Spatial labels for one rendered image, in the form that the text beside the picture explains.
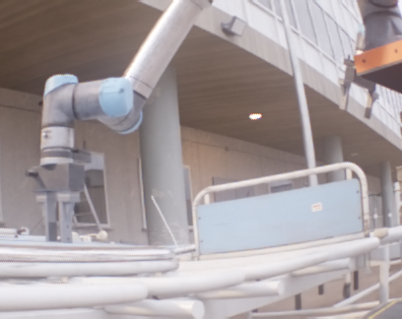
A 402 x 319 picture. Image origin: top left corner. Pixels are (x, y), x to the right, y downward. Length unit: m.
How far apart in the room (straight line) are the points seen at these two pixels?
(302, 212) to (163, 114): 6.06
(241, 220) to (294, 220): 0.22
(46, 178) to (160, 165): 6.69
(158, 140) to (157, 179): 0.55
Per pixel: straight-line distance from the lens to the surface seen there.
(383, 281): 1.80
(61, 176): 0.99
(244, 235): 2.01
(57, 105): 1.02
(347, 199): 1.84
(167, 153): 7.73
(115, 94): 0.98
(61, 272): 0.76
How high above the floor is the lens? 0.53
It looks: 9 degrees up
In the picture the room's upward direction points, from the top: 5 degrees counter-clockwise
